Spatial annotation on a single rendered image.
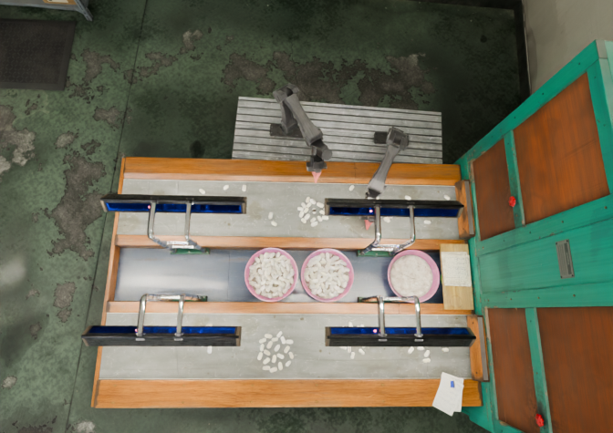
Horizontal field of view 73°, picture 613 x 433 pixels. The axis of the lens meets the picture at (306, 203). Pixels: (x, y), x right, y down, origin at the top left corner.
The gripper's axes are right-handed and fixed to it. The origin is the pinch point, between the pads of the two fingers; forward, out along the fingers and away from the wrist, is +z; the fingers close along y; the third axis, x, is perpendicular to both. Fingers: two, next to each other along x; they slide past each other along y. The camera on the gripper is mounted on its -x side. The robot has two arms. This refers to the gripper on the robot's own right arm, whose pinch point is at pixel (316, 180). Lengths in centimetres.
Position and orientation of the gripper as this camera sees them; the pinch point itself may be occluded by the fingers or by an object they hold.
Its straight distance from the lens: 211.6
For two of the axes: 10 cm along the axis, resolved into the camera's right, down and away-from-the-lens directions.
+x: -0.4, -4.4, 9.0
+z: -0.4, 9.0, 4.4
